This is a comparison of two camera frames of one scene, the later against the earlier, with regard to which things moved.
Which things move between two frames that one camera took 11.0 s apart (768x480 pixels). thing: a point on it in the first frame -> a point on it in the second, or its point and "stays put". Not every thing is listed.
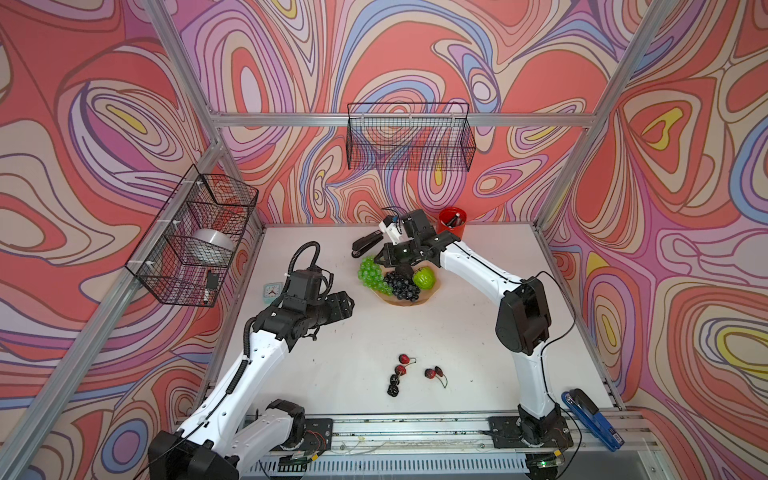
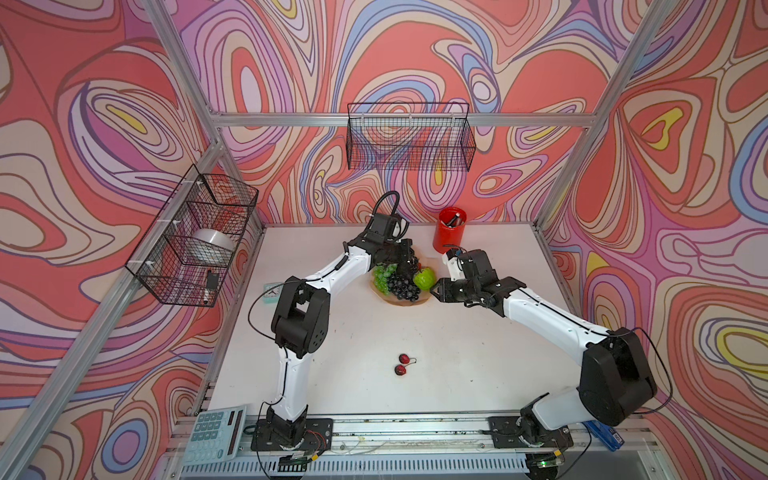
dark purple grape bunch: [402, 287] stays put
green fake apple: [424, 277] stays put
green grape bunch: [371, 274] stays put
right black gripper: [390, 258] -> [444, 290]
